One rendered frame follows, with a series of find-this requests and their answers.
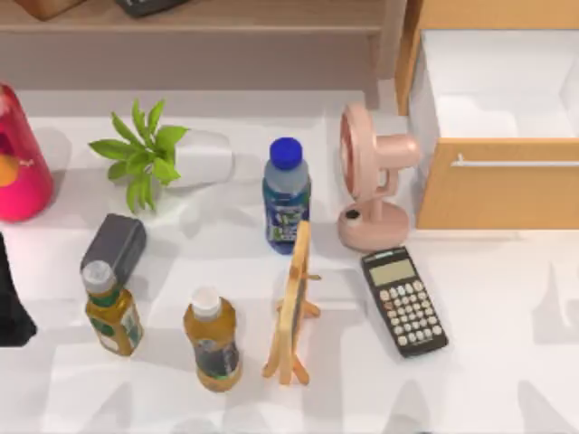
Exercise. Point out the blue capped bottle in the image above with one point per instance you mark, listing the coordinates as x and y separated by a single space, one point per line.
286 199

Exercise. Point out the wooden open shelf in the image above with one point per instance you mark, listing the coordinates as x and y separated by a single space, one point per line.
190 40

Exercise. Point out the amber bottle with dark label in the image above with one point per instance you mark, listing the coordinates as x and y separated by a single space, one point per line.
212 339

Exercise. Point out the pink red bottle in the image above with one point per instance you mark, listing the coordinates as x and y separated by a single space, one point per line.
18 172

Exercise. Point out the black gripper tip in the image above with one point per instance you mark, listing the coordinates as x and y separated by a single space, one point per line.
11 307

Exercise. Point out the pink desk fan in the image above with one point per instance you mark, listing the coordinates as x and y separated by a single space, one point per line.
375 181

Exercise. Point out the amber bottle with green label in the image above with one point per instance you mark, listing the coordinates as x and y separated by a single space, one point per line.
113 316

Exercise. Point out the dark grey box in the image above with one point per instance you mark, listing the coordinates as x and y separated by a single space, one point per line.
115 246

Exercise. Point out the wooden framed blackboard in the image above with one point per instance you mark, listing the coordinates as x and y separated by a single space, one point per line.
291 298

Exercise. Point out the pale wooden drawer front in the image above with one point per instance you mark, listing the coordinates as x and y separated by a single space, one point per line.
497 199

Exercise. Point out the green plant in white pot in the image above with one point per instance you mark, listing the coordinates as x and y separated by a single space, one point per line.
181 156

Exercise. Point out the brown bread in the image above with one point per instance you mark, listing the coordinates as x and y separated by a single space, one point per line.
47 6

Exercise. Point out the black object on shelf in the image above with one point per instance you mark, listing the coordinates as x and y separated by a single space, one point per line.
147 5

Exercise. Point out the open wooden drawer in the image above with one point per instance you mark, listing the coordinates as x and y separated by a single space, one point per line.
493 81

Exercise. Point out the black calculator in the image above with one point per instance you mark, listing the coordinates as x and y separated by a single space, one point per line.
402 300

